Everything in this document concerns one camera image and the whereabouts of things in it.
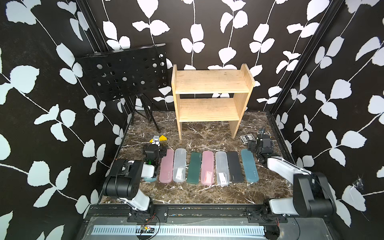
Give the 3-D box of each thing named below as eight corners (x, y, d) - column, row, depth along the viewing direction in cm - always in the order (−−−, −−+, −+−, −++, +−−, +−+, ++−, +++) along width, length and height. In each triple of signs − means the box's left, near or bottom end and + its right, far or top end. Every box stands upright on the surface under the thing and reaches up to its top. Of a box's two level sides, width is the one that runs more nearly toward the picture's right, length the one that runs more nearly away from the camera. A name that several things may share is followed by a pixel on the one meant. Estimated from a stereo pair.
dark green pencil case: (186, 183, 86) (186, 181, 85) (191, 153, 99) (190, 151, 97) (199, 184, 86) (199, 183, 84) (202, 154, 99) (202, 152, 97)
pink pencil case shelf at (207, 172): (200, 184, 86) (201, 183, 84) (200, 152, 99) (200, 151, 98) (215, 184, 86) (216, 183, 84) (213, 152, 99) (213, 151, 98)
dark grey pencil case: (231, 182, 87) (231, 181, 85) (226, 152, 100) (227, 151, 98) (243, 182, 87) (244, 181, 85) (237, 152, 100) (238, 151, 98)
